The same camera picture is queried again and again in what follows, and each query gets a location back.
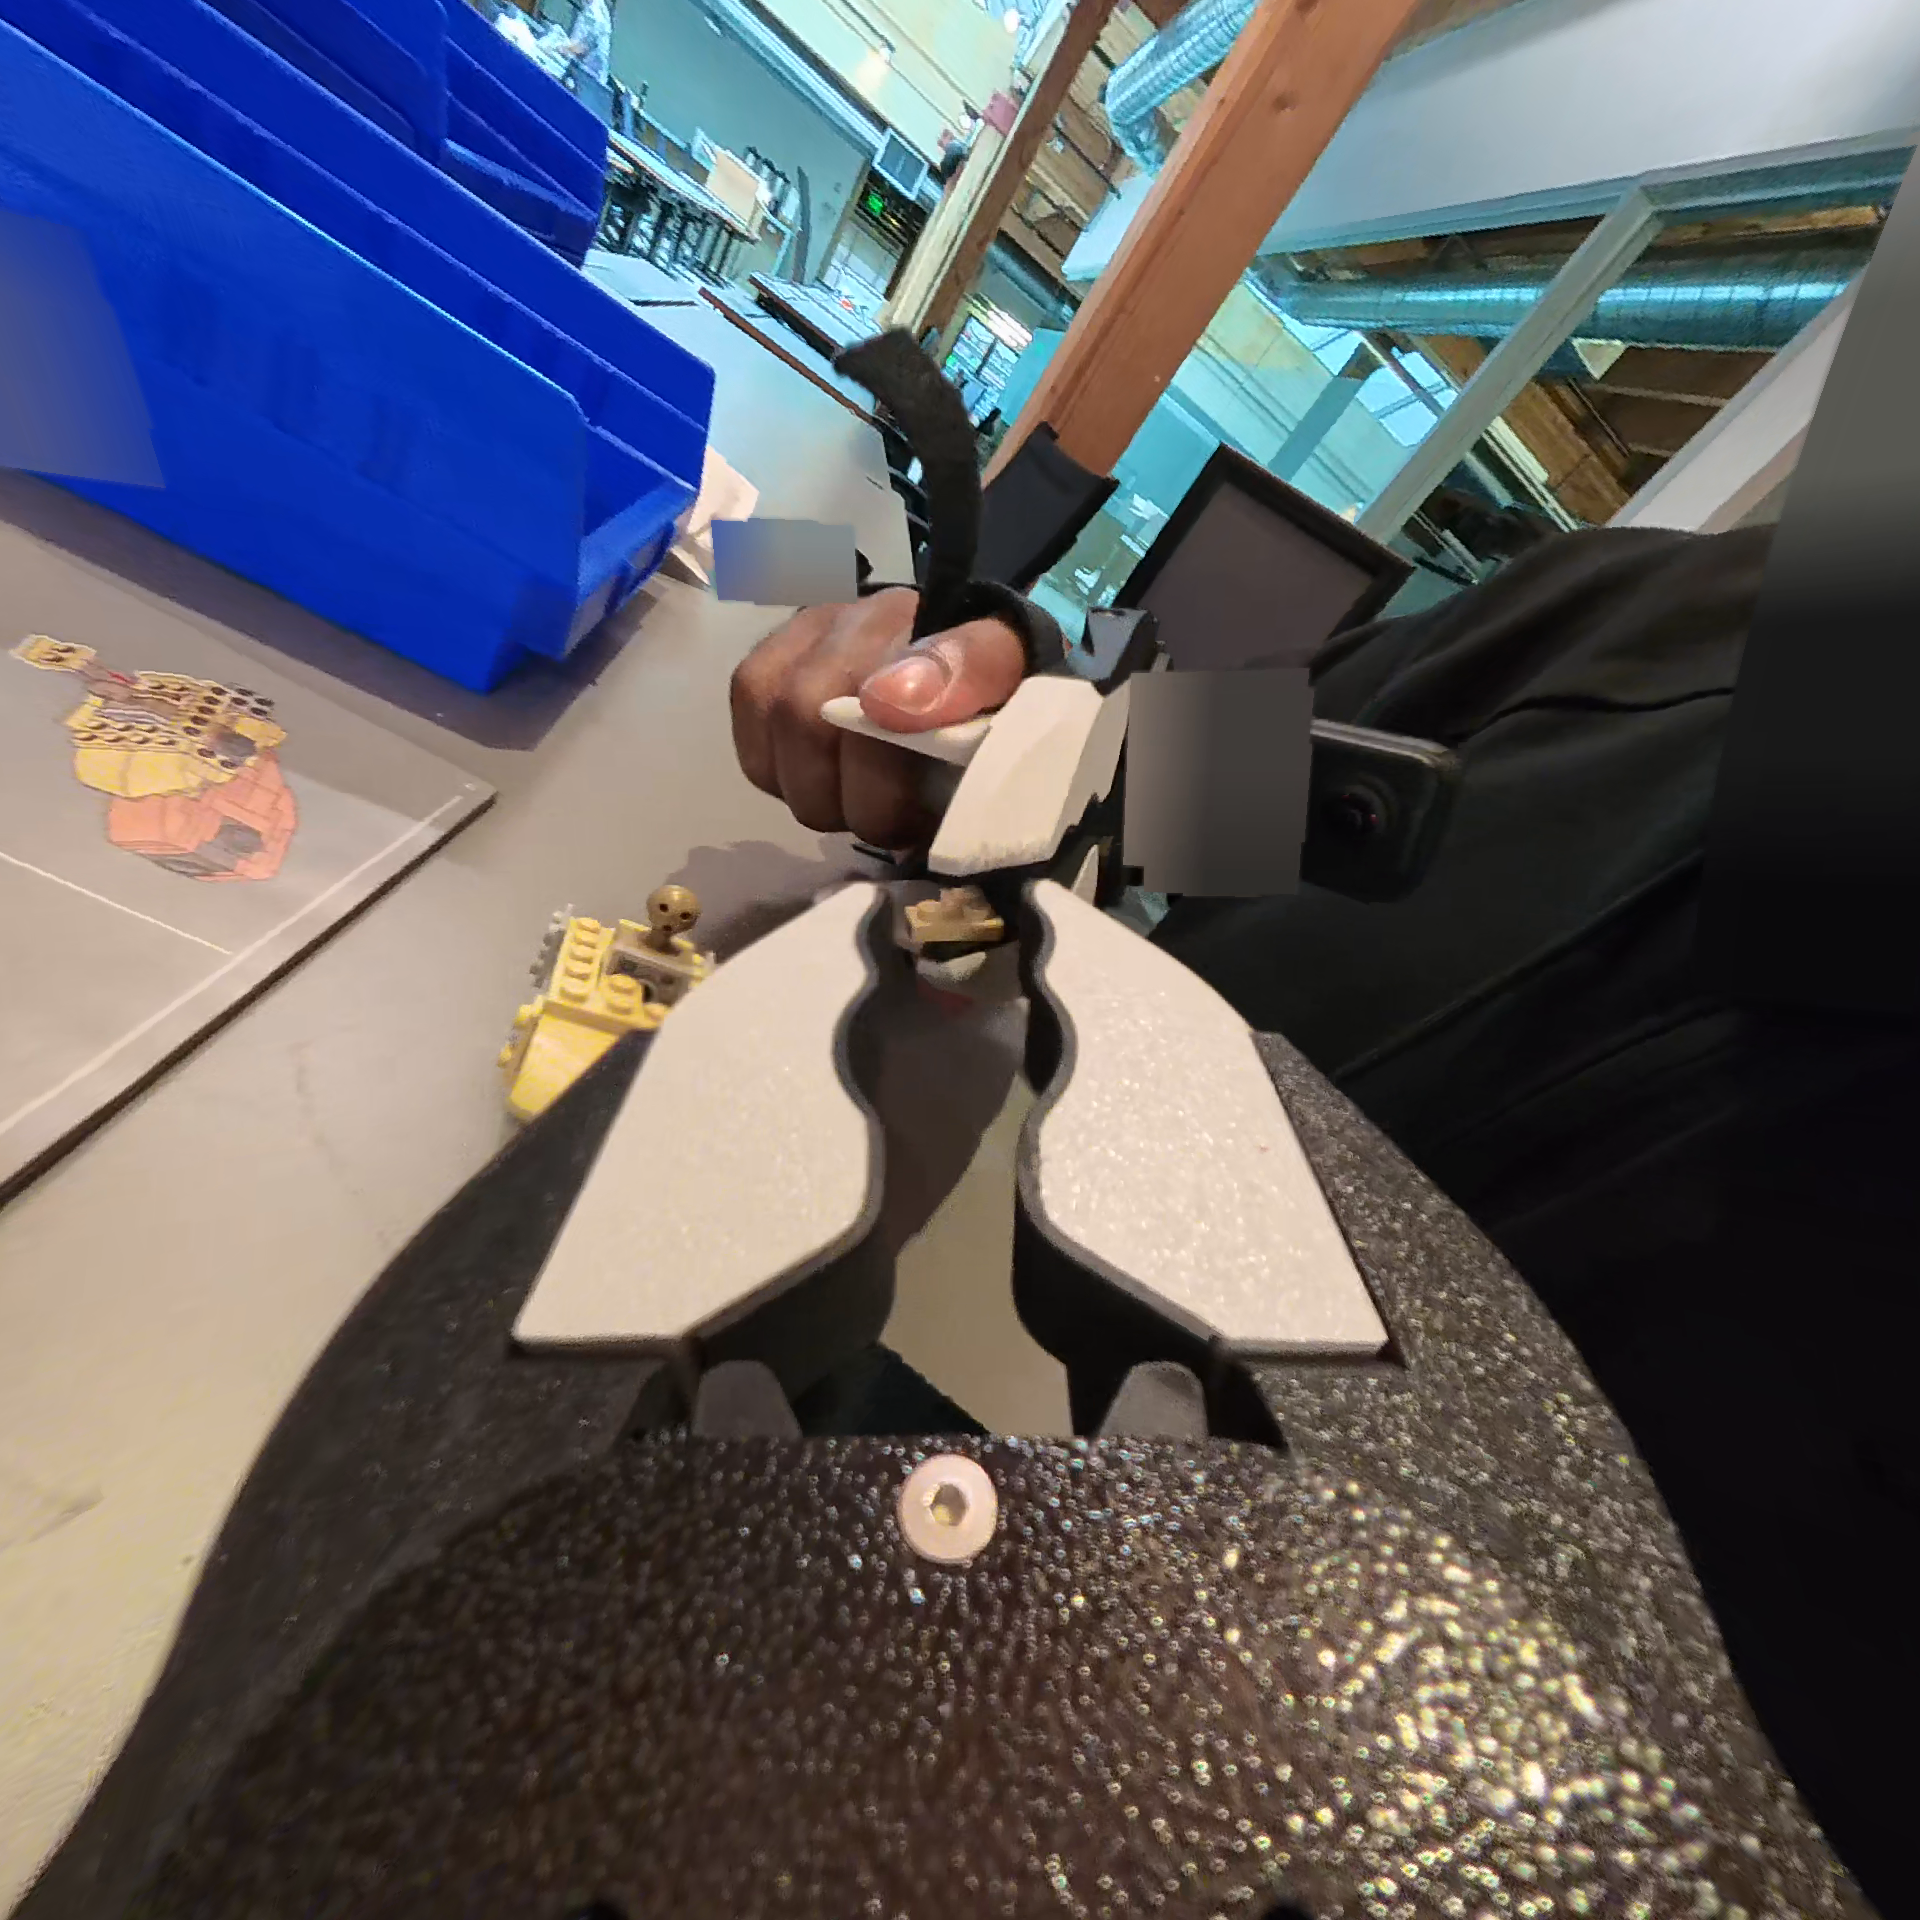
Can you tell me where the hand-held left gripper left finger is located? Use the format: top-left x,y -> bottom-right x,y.
509,882 -> 894,1362

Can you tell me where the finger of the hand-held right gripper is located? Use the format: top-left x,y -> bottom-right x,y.
929,678 -> 1096,880
1069,690 -> 1130,837

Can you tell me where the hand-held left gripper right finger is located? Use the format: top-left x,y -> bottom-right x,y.
1017,880 -> 1395,1366

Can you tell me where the tan and brown brick model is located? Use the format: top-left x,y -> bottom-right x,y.
499,882 -> 718,1127

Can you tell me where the blue storage bin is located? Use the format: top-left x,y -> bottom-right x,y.
0,0 -> 718,698
435,0 -> 613,271

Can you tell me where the grey instruction booklet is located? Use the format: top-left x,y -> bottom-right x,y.
0,516 -> 500,1205

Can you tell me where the person's right forearm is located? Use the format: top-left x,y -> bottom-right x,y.
1306,525 -> 1802,1052

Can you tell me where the grey desk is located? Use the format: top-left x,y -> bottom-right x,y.
0,255 -> 1164,1876

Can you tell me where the person's right hand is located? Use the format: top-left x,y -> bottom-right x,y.
729,586 -> 1041,852

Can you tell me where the dark fabric chair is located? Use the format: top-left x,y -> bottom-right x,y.
982,427 -> 1122,596

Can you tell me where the black framed board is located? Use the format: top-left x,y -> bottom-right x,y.
1140,445 -> 1414,672

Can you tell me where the white circle-print paper bag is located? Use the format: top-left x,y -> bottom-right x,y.
667,450 -> 762,590

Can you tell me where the wooden pillar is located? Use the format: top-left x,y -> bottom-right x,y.
990,0 -> 1424,484

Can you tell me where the person's dark clothing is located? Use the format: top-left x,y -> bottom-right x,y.
1155,516 -> 1920,1920

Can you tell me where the silver ventilation duct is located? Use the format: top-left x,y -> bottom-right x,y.
1289,239 -> 1882,349

